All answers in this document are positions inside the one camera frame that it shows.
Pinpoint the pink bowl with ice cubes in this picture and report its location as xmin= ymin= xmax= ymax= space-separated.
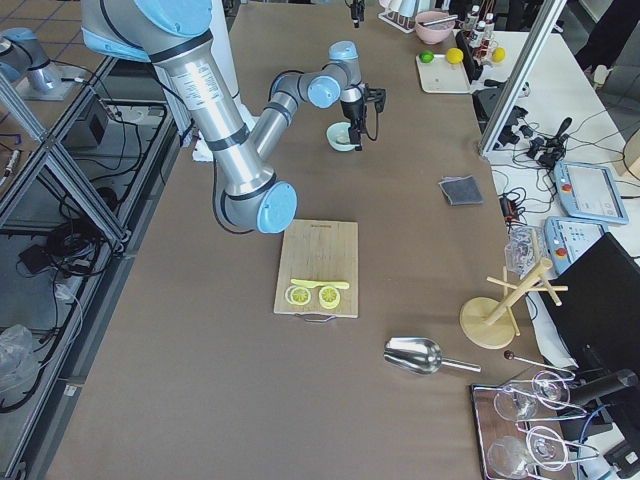
xmin=415 ymin=11 xmax=457 ymax=45

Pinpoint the black monitor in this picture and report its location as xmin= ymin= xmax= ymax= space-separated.
xmin=544 ymin=233 xmax=639 ymax=372

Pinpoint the yellow plastic knife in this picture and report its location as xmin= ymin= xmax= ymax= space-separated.
xmin=290 ymin=278 xmax=350 ymax=290

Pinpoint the yellow lemon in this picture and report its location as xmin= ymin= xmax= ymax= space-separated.
xmin=445 ymin=48 xmax=464 ymax=65

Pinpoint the wooden mug tree stand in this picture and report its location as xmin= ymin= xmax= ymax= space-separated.
xmin=459 ymin=230 xmax=569 ymax=350

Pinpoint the pastel cup rack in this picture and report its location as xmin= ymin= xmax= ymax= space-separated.
xmin=378 ymin=0 xmax=419 ymax=33

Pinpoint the aluminium frame post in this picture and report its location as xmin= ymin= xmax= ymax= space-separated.
xmin=478 ymin=0 xmax=566 ymax=157

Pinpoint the grey folded cloth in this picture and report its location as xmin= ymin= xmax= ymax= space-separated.
xmin=438 ymin=176 xmax=484 ymax=206

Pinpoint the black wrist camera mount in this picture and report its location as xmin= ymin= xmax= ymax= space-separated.
xmin=363 ymin=84 xmax=386 ymax=114

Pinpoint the wine glass rack tray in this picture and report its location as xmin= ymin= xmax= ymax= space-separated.
xmin=470 ymin=370 xmax=599 ymax=479

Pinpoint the steel scoop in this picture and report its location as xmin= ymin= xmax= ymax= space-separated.
xmin=383 ymin=336 xmax=482 ymax=375

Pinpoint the bamboo cutting board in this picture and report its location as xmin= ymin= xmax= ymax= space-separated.
xmin=273 ymin=220 xmax=359 ymax=318

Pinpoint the copper wire bottle rack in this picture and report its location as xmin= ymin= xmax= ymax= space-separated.
xmin=460 ymin=5 xmax=500 ymax=65

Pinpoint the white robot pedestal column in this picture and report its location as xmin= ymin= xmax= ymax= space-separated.
xmin=167 ymin=1 xmax=263 ymax=178

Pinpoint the blue teach pendant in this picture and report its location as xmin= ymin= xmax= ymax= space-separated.
xmin=553 ymin=161 xmax=629 ymax=225
xmin=544 ymin=216 xmax=609 ymax=274

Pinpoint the lemon slice near handle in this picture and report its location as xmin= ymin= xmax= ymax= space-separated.
xmin=318 ymin=285 xmax=341 ymax=310

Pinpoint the lower blue teach pendant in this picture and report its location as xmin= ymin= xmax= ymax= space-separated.
xmin=544 ymin=216 xmax=609 ymax=274

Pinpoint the pale green ceramic bowl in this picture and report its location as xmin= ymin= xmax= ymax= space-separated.
xmin=326 ymin=122 xmax=355 ymax=152

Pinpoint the upper blue teach pendant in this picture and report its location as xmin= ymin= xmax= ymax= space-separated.
xmin=553 ymin=161 xmax=629 ymax=225

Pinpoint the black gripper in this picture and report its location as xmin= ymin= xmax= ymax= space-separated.
xmin=349 ymin=0 xmax=365 ymax=28
xmin=341 ymin=98 xmax=366 ymax=151

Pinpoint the green lime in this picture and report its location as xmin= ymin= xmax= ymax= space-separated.
xmin=420 ymin=50 xmax=434 ymax=63

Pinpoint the cream serving tray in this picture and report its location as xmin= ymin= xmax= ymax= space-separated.
xmin=415 ymin=54 xmax=471 ymax=94

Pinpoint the clear plastic container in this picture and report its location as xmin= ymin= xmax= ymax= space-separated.
xmin=504 ymin=226 xmax=548 ymax=277

